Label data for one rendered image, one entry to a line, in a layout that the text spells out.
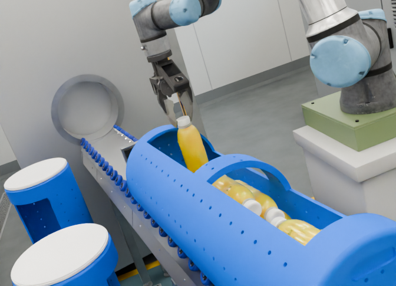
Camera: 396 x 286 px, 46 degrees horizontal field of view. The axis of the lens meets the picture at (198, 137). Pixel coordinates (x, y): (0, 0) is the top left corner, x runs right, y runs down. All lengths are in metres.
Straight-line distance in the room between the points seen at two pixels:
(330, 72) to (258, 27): 5.18
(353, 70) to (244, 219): 0.39
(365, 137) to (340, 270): 0.50
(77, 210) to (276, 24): 4.63
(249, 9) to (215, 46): 0.64
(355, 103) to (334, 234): 0.52
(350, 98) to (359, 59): 0.21
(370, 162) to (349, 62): 0.23
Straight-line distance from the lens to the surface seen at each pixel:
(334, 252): 0.69
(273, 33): 6.26
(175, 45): 2.00
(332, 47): 1.00
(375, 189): 1.13
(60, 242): 1.42
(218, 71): 6.05
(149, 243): 1.58
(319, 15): 1.02
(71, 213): 2.09
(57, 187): 2.03
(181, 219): 1.02
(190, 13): 1.19
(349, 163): 1.09
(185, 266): 1.30
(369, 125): 1.13
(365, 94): 1.17
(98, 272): 1.29
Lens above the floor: 1.64
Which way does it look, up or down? 19 degrees down
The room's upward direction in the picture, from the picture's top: 17 degrees counter-clockwise
